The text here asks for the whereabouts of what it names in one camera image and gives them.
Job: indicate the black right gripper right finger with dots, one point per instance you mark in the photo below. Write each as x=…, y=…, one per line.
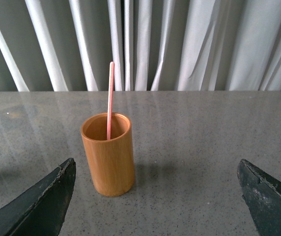
x=262, y=194

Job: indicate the pink chopstick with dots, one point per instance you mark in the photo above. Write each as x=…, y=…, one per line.
x=110, y=93

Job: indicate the grey pleated curtain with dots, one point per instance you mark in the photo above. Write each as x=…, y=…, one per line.
x=67, y=45

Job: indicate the orange bamboo chopstick holder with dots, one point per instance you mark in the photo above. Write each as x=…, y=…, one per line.
x=110, y=162

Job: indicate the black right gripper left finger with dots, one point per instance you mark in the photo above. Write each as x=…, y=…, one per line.
x=41, y=210

